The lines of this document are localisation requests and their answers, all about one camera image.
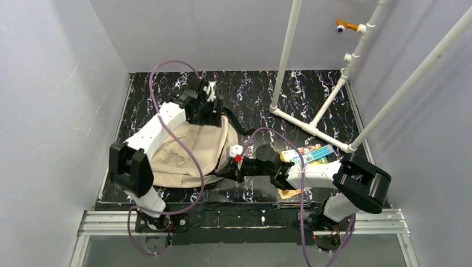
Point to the yellow item blister pack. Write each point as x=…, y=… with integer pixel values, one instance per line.
x=285, y=194

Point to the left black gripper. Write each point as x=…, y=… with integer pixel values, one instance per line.
x=209, y=114

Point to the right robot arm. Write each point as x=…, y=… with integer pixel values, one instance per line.
x=362, y=185

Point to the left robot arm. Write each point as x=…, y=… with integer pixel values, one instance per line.
x=130, y=161

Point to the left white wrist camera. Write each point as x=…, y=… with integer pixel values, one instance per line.
x=210, y=91

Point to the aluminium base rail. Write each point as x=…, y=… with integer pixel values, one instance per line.
x=114, y=223

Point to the yellow crayon pack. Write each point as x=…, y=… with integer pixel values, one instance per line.
x=312, y=154

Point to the white pvc pipe frame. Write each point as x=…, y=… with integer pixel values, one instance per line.
x=351, y=59

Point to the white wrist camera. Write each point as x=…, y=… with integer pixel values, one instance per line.
x=234, y=152
x=210, y=91

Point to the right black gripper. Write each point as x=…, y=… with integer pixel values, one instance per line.
x=238, y=169

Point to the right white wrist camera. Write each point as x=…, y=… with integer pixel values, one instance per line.
x=234, y=152

